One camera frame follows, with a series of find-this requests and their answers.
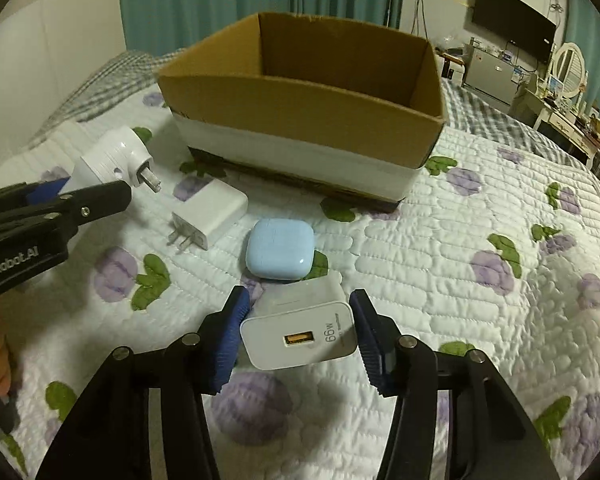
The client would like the cardboard box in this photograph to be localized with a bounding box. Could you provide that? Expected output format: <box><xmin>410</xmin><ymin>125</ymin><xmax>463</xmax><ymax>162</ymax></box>
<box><xmin>157</xmin><ymin>11</ymin><xmax>449</xmax><ymax>206</ymax></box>

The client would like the white cabinet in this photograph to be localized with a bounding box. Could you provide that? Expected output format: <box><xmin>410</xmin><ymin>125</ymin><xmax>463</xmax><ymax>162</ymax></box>
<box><xmin>461</xmin><ymin>41</ymin><xmax>525</xmax><ymax>114</ymax></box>

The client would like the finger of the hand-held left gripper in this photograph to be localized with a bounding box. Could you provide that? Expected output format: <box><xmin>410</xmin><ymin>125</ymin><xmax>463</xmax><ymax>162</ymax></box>
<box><xmin>0</xmin><ymin>176</ymin><xmax>73</xmax><ymax>209</ymax></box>
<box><xmin>0</xmin><ymin>180</ymin><xmax>132</xmax><ymax>241</ymax></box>

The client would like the white wardrobe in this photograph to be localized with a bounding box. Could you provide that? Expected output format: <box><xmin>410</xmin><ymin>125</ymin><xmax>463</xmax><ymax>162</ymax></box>
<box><xmin>0</xmin><ymin>0</ymin><xmax>127</xmax><ymax>133</ymax></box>

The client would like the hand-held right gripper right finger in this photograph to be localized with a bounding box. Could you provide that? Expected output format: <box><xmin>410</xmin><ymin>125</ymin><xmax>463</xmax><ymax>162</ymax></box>
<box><xmin>349</xmin><ymin>288</ymin><xmax>561</xmax><ymax>480</ymax></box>

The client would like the black wall television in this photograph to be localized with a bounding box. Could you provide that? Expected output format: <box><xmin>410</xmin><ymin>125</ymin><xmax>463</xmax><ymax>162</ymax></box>
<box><xmin>471</xmin><ymin>0</ymin><xmax>557</xmax><ymax>65</ymax></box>

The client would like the white charger with prongs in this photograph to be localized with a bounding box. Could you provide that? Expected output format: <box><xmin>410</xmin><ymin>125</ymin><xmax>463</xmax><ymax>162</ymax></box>
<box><xmin>167</xmin><ymin>180</ymin><xmax>250</xmax><ymax>253</ymax></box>

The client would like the floral quilted blanket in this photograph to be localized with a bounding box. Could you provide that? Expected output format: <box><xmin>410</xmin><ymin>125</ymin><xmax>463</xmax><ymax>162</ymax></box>
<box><xmin>0</xmin><ymin>82</ymin><xmax>600</xmax><ymax>480</ymax></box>

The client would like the cream dressing table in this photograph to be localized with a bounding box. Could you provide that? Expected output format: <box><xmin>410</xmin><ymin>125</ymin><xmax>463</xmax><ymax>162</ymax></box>
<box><xmin>509</xmin><ymin>74</ymin><xmax>600</xmax><ymax>162</ymax></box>

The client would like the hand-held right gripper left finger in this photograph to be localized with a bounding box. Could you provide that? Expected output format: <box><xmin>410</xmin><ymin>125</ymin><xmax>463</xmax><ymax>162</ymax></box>
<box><xmin>47</xmin><ymin>285</ymin><xmax>253</xmax><ymax>480</ymax></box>

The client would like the white USB charger block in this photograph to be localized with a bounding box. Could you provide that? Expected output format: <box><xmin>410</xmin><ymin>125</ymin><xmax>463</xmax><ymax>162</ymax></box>
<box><xmin>239</xmin><ymin>274</ymin><xmax>361</xmax><ymax>372</ymax></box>

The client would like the light blue earbuds case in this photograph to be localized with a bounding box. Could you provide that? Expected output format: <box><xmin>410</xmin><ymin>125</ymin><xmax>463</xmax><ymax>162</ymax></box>
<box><xmin>244</xmin><ymin>218</ymin><xmax>315</xmax><ymax>281</ymax></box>

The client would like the oval vanity mirror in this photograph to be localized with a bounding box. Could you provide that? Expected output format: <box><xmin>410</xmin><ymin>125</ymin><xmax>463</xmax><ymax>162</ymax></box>
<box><xmin>549</xmin><ymin>41</ymin><xmax>589</xmax><ymax>107</ymax></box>

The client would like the white angled plug adapter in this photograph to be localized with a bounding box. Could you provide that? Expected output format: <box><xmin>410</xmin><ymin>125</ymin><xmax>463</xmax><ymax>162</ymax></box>
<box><xmin>62</xmin><ymin>126</ymin><xmax>162</xmax><ymax>196</ymax></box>

